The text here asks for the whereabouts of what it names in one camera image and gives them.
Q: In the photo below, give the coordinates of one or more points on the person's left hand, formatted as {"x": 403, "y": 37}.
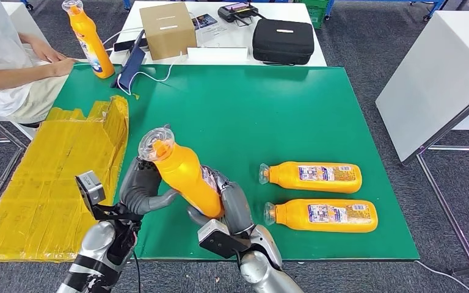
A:
{"x": 48, "y": 50}

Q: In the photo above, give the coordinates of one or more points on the person's right hand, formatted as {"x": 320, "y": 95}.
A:
{"x": 64, "y": 68}

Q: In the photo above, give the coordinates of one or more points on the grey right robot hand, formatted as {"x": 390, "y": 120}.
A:
{"x": 236, "y": 206}

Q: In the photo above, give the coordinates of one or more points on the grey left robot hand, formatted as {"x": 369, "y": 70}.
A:
{"x": 139, "y": 190}

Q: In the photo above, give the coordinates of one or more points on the orange bottle with clear cap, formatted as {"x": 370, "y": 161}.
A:
{"x": 295, "y": 216}
{"x": 287, "y": 178}
{"x": 184, "y": 172}
{"x": 89, "y": 40}

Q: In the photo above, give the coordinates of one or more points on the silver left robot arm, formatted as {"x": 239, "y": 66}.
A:
{"x": 97, "y": 254}

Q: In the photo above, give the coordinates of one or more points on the person's left forearm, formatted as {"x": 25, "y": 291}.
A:
{"x": 26, "y": 39}

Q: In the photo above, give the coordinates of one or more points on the person's right forearm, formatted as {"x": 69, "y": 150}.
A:
{"x": 16, "y": 79}

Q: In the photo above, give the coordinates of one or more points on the white table behind person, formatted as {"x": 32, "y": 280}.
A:
{"x": 24, "y": 20}

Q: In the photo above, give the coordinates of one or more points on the black phone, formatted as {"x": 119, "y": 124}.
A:
{"x": 124, "y": 44}

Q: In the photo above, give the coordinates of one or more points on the blue tablet cover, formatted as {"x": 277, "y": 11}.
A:
{"x": 133, "y": 64}

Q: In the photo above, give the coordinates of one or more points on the yellow taped cardboard sheet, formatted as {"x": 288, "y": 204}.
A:
{"x": 48, "y": 182}

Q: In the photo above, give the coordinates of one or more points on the brown cardboard box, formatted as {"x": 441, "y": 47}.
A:
{"x": 167, "y": 32}

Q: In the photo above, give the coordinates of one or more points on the printed leaflet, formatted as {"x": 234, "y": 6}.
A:
{"x": 205, "y": 21}

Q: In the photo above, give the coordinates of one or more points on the black zipped carry case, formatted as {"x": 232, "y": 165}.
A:
{"x": 283, "y": 42}

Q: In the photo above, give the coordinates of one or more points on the black handheld controller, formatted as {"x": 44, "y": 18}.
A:
{"x": 236, "y": 12}

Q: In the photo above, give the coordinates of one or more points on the green plastic crate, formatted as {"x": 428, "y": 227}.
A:
{"x": 315, "y": 14}

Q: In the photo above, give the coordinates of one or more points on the white side table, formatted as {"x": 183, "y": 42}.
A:
{"x": 432, "y": 85}

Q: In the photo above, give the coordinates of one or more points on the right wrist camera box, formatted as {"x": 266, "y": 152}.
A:
{"x": 218, "y": 240}

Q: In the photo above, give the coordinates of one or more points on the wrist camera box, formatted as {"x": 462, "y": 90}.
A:
{"x": 91, "y": 190}
{"x": 218, "y": 240}

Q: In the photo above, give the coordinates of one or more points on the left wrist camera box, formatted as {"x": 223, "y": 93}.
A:
{"x": 91, "y": 190}

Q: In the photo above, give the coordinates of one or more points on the grey metal leg frame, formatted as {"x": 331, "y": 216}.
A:
{"x": 4, "y": 133}

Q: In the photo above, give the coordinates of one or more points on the grey metal table frame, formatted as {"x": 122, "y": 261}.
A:
{"x": 445, "y": 210}

